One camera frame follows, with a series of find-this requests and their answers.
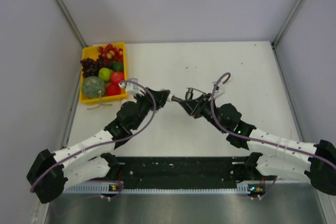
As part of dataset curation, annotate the dark green lime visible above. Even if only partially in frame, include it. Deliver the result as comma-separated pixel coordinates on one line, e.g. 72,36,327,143
112,61,124,72

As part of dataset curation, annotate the white pipe elbow fitting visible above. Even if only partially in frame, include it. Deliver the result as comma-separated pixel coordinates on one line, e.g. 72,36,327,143
161,89,173,102

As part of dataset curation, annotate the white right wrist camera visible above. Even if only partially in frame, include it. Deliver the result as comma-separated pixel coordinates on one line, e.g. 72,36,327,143
213,82,226,100

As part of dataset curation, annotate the dark bronze water faucet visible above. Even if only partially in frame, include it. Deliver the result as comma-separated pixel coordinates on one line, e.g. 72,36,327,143
168,87,205,103

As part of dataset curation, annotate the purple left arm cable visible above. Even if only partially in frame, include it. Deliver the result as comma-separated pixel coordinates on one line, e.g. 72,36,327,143
29,80,158,193

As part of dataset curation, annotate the green striped melon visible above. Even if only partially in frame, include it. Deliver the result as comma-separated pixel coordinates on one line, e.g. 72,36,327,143
81,76,106,99

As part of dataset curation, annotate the yellow plastic fruit tray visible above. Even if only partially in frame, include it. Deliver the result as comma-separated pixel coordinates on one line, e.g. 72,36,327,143
79,42,128,105

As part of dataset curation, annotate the dark purple grape bunch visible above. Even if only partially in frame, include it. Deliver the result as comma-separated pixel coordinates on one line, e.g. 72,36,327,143
80,55,112,78

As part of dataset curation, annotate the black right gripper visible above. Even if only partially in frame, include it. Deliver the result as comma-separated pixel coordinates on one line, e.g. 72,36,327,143
180,93,228,134

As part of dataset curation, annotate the white slotted cable duct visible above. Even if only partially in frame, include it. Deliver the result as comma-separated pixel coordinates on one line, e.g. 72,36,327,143
63,182,266,197

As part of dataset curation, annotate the green apple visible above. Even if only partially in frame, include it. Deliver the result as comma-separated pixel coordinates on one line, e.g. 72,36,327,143
98,68,113,82

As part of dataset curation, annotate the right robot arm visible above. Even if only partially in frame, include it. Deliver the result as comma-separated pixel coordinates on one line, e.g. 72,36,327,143
174,94,335,196

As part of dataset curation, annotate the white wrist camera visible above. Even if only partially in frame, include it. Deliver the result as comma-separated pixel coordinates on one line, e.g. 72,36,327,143
213,82,226,100
118,78,144,97

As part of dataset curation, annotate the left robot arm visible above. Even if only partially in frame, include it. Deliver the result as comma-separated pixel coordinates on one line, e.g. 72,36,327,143
26,88,172,204

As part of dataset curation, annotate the red apple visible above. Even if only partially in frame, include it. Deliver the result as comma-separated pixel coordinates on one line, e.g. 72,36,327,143
106,83,121,97
110,71,124,84

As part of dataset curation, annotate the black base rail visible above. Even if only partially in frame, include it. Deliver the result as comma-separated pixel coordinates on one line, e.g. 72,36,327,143
89,156,266,190

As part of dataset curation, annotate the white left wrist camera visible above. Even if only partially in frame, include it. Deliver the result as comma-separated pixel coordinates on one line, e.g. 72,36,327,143
118,78,144,97

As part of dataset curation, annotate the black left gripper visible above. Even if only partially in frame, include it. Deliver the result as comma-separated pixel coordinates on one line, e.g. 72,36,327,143
132,88,171,131

